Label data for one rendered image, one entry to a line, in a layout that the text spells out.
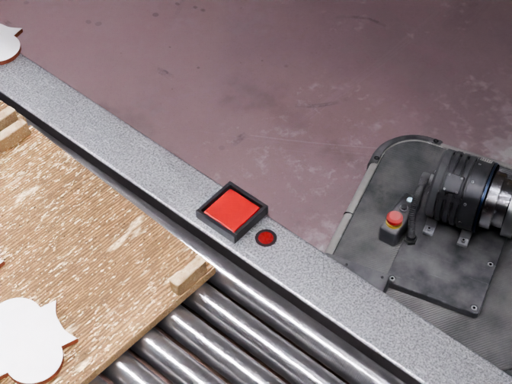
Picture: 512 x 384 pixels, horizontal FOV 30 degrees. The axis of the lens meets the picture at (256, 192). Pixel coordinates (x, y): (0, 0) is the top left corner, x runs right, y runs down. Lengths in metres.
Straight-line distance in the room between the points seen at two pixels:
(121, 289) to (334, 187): 1.40
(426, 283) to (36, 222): 1.03
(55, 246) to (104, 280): 0.10
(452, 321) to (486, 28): 1.31
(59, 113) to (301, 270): 0.49
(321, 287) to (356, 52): 1.78
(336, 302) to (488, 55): 1.88
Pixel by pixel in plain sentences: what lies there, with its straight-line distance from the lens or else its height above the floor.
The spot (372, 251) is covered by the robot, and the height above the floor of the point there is 0.24.
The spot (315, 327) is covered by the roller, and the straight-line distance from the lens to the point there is 1.30.
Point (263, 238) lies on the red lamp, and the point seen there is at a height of 0.92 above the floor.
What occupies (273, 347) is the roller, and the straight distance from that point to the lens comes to 1.28.
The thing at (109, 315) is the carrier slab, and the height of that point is 0.94.
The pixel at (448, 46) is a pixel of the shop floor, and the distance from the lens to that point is 3.11.
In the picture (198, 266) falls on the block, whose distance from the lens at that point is 1.30.
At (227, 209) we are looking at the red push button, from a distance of 1.40.
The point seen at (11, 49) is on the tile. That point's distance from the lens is 1.71.
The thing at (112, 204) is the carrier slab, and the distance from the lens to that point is 1.42.
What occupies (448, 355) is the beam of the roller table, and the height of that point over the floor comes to 0.92.
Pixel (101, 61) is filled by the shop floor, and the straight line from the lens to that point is 3.05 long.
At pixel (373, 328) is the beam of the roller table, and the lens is 1.31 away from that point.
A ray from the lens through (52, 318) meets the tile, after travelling 1.30.
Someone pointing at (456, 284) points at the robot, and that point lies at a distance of 2.17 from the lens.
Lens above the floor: 2.02
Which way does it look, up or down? 50 degrees down
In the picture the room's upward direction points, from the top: 1 degrees counter-clockwise
